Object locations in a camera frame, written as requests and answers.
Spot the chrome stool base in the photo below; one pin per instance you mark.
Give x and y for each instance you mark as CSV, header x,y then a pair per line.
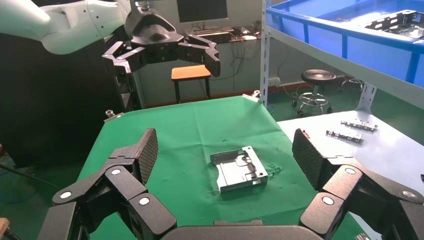
x,y
351,81

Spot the orange top square stool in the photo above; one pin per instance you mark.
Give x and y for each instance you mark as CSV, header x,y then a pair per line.
x,y
188,73

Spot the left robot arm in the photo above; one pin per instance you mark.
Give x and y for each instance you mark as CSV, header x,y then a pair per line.
x,y
49,20

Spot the tan wooden object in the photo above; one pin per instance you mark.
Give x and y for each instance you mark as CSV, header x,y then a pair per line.
x,y
4,227

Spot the black equipment cabinet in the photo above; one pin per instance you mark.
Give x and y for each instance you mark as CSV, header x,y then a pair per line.
x,y
49,99

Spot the blue plastic bin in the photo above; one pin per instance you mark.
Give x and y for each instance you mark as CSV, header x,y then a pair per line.
x,y
331,36

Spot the perforated grey rack post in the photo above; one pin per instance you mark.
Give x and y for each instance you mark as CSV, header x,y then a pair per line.
x,y
366,97
265,49

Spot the small silver metal rail part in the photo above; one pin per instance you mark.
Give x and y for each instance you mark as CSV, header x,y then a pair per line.
x,y
344,136
359,125

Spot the white power strip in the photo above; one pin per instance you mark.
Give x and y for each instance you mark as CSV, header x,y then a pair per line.
x,y
274,82

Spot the silver binder clip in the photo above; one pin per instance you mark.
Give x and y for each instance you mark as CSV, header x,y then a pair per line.
x,y
114,116
251,96
361,237

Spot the white paper sheet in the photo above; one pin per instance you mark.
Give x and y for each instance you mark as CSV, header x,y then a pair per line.
x,y
250,37

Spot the dark top grey desk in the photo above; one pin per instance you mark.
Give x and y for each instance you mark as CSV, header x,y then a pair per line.
x,y
159,86

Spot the silver sheet metal bracket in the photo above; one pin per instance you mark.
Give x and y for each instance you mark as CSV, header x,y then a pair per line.
x,y
238,172
397,20

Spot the black box device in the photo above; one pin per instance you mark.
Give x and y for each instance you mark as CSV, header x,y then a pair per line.
x,y
223,38

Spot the black seat chrome stool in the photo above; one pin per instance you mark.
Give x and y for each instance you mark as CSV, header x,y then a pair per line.
x,y
318,76

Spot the black computer monitor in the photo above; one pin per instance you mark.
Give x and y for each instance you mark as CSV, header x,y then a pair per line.
x,y
202,10

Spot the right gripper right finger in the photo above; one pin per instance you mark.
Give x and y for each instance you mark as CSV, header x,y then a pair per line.
x,y
348,192

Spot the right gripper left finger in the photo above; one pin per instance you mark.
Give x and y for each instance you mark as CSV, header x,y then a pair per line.
x,y
126,192

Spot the green table cloth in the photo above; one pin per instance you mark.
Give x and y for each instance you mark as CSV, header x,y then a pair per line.
x,y
185,132

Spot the computer keyboard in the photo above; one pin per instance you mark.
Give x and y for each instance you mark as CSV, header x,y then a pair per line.
x,y
215,30

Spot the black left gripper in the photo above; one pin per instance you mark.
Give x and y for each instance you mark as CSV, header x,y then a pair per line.
x,y
155,39

